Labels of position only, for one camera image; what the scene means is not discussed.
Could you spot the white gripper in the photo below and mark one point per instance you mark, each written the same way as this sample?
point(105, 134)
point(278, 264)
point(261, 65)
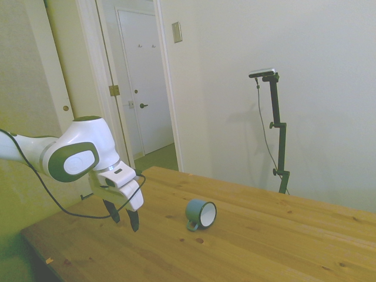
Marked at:
point(129, 197)

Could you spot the teal enamel mug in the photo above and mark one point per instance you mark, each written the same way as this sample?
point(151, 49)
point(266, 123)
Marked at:
point(195, 210)

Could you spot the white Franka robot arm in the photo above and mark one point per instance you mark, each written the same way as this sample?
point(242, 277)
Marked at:
point(82, 132)

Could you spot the brass door hinge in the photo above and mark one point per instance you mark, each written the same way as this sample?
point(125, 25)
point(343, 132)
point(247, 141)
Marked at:
point(114, 90)

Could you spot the white closed hallway door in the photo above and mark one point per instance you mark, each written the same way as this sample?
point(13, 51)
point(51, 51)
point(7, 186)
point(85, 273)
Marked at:
point(149, 73)

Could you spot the white open door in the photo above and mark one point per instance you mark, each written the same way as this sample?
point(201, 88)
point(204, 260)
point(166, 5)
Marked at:
point(73, 58)

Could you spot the black camera stand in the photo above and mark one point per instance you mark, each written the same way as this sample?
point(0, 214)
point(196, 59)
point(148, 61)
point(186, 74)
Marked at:
point(282, 147)

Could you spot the metal wall switch plate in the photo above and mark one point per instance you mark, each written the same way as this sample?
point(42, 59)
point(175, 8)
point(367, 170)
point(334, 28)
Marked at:
point(177, 32)

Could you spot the grey stereo camera bar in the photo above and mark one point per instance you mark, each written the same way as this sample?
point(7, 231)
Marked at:
point(263, 72)

